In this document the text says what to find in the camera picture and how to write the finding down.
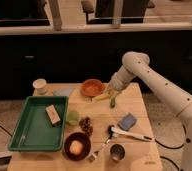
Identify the small green cup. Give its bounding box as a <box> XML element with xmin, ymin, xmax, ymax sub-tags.
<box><xmin>66</xmin><ymin>110</ymin><xmax>79</xmax><ymax>126</ymax></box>

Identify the yellow banana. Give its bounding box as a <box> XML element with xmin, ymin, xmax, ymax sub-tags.
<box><xmin>92</xmin><ymin>93</ymin><xmax>110</xmax><ymax>102</ymax></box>

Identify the yellow round fruit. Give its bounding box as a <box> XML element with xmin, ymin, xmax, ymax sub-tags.
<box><xmin>69</xmin><ymin>140</ymin><xmax>83</xmax><ymax>155</ymax></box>

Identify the orange bowl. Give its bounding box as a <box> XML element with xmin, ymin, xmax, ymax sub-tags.
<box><xmin>80</xmin><ymin>79</ymin><xmax>105</xmax><ymax>97</ymax></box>

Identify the wooden block in tray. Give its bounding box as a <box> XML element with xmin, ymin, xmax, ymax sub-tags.
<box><xmin>45</xmin><ymin>105</ymin><xmax>61</xmax><ymax>125</ymax></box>

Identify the grey cloth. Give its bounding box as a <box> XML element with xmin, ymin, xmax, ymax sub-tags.
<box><xmin>52</xmin><ymin>88</ymin><xmax>74</xmax><ymax>97</ymax></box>

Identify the black cable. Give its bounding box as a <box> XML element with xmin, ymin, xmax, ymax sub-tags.
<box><xmin>154</xmin><ymin>124</ymin><xmax>188</xmax><ymax>171</ymax></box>

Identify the small metal cup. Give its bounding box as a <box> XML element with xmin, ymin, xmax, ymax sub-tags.
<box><xmin>110</xmin><ymin>144</ymin><xmax>125</xmax><ymax>161</ymax></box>

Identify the blue sponge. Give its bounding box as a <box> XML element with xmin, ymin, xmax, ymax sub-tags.
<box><xmin>117</xmin><ymin>113</ymin><xmax>137</xmax><ymax>131</ymax></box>

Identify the green chili pepper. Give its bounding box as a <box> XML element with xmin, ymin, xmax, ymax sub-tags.
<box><xmin>110</xmin><ymin>97</ymin><xmax>116</xmax><ymax>109</ymax></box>

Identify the white paper cup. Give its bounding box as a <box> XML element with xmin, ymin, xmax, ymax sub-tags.
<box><xmin>33</xmin><ymin>78</ymin><xmax>47</xmax><ymax>95</ymax></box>

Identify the metal fork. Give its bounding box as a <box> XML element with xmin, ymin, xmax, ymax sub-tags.
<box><xmin>88</xmin><ymin>137</ymin><xmax>111</xmax><ymax>162</ymax></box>

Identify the dark brown plate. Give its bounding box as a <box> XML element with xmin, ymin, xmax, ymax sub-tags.
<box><xmin>64</xmin><ymin>132</ymin><xmax>91</xmax><ymax>161</ymax></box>

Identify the white handled dish brush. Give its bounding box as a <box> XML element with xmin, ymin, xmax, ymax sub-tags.
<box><xmin>108</xmin><ymin>125</ymin><xmax>153</xmax><ymax>142</ymax></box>

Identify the green plastic tray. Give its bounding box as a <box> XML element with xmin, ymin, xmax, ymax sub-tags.
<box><xmin>8</xmin><ymin>96</ymin><xmax>68</xmax><ymax>152</ymax></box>

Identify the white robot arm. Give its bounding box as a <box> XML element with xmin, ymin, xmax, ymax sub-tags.
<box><xmin>108</xmin><ymin>51</ymin><xmax>192</xmax><ymax>171</ymax></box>

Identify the brown grape bunch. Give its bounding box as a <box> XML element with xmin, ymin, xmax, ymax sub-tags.
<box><xmin>79</xmin><ymin>117</ymin><xmax>93</xmax><ymax>136</ymax></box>

